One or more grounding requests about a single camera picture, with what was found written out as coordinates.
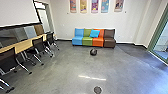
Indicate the green framed glass door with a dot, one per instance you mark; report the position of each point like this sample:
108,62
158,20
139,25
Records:
160,36

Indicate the orange sofa seat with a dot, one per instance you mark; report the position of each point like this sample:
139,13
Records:
98,42

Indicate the white wall board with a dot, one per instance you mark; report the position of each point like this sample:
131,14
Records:
18,11

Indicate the brown wooden door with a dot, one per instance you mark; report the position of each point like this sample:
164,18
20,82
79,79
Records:
39,29

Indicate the blue sofa seat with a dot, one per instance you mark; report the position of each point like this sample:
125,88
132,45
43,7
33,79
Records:
77,40

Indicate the long wooden table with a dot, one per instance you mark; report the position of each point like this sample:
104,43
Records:
20,45

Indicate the wall poster with cyan print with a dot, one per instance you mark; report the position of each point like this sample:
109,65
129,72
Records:
105,5

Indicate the brown sofa seat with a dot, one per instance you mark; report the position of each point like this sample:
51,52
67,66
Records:
109,42

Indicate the cyan square pillow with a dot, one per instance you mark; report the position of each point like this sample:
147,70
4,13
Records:
94,33

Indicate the wall poster with beige print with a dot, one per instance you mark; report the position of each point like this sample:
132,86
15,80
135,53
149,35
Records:
119,5

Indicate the black trash bag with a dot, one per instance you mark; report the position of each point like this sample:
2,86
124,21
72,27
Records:
93,52

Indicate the green sofa seat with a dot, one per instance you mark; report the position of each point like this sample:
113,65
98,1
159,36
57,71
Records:
87,41

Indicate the wall poster with yellow print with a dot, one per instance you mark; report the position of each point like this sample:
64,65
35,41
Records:
83,6

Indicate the round floor drain cover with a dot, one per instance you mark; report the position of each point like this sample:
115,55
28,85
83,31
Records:
97,89

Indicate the wall poster with orange print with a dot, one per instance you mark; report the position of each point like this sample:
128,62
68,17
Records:
73,6

